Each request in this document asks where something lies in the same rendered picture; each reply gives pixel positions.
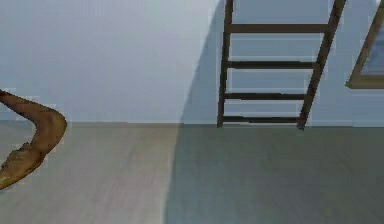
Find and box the dark brown ladder rack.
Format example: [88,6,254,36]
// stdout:
[216,0,348,130]

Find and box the brown curved clawfoot leg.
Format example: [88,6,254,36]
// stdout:
[0,89,68,191]

